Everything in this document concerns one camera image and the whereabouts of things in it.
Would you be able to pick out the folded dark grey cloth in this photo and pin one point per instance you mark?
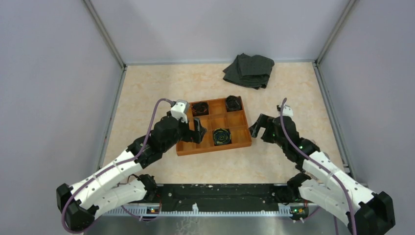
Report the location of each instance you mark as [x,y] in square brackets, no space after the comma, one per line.
[249,71]

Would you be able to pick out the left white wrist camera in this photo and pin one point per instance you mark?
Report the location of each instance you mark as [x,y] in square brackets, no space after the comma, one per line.
[179,110]

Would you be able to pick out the grey cable duct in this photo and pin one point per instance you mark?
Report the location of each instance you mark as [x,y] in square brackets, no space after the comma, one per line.
[284,211]

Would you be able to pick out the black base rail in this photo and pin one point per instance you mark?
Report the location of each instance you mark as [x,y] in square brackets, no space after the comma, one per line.
[223,197]

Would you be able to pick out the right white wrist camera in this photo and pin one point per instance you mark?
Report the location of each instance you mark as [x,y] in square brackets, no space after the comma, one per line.
[285,111]

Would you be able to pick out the orange compartment tray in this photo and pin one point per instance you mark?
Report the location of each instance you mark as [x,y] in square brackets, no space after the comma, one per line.
[226,124]

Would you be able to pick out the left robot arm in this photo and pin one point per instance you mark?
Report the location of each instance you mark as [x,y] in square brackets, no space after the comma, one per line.
[82,203]

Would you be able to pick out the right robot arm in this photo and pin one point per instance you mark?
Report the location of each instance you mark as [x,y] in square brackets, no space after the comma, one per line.
[320,181]

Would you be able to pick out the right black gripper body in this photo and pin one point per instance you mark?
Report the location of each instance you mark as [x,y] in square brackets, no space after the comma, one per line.
[269,134]

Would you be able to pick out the black coiled cable red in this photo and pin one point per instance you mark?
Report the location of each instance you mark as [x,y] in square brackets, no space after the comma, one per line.
[200,109]

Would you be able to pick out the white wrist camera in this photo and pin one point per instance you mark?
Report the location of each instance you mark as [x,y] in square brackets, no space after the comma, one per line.
[285,111]
[179,110]

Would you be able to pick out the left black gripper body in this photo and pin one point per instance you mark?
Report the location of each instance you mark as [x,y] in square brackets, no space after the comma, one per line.
[188,135]

